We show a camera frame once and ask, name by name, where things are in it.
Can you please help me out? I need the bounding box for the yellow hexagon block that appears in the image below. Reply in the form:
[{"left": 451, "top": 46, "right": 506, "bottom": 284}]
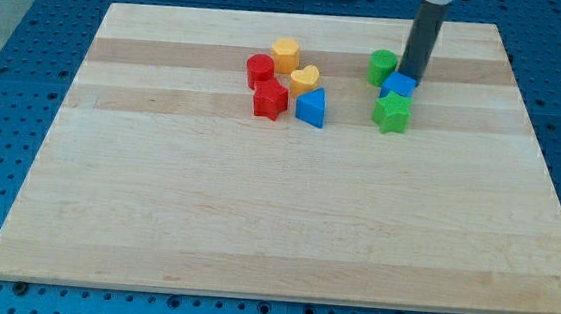
[{"left": 271, "top": 38, "right": 301, "bottom": 74}]

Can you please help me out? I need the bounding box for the blue triangle block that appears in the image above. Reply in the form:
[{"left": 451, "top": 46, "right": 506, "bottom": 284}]
[{"left": 295, "top": 88, "right": 326, "bottom": 128}]

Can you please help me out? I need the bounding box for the red star block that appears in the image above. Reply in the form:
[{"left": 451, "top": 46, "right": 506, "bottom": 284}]
[{"left": 253, "top": 78, "right": 289, "bottom": 120}]

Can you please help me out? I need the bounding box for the yellow heart block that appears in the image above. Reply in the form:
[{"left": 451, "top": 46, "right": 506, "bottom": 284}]
[{"left": 289, "top": 65, "right": 320, "bottom": 99}]

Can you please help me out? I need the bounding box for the red cylinder block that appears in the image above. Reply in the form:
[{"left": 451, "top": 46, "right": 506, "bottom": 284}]
[{"left": 246, "top": 54, "right": 275, "bottom": 90}]

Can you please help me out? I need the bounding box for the green star block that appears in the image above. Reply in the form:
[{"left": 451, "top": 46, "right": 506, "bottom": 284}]
[{"left": 372, "top": 91, "right": 412, "bottom": 134}]

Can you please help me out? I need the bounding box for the wooden board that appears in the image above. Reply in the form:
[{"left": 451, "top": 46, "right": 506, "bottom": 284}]
[{"left": 0, "top": 3, "right": 561, "bottom": 314}]

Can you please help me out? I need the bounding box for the green cylinder block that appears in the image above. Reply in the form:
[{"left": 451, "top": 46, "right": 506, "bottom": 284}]
[{"left": 367, "top": 49, "right": 399, "bottom": 87}]

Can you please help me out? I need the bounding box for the blue cube block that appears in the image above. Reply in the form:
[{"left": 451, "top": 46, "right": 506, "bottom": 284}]
[{"left": 379, "top": 72, "right": 418, "bottom": 98}]

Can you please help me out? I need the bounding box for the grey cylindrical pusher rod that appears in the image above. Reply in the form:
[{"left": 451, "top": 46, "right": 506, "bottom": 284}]
[{"left": 398, "top": 0, "right": 450, "bottom": 85}]

